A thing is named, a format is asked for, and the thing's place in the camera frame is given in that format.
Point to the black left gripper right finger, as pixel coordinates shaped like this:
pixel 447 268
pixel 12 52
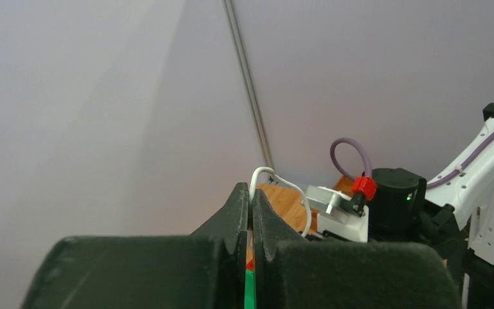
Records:
pixel 292 272

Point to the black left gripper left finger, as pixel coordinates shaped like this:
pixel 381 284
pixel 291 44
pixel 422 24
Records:
pixel 204 269

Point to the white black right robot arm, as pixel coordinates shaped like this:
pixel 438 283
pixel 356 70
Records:
pixel 454 208

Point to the red plastic bin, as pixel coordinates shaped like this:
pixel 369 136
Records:
pixel 250 266

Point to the green plastic bin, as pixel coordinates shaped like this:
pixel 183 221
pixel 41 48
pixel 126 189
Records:
pixel 249 290

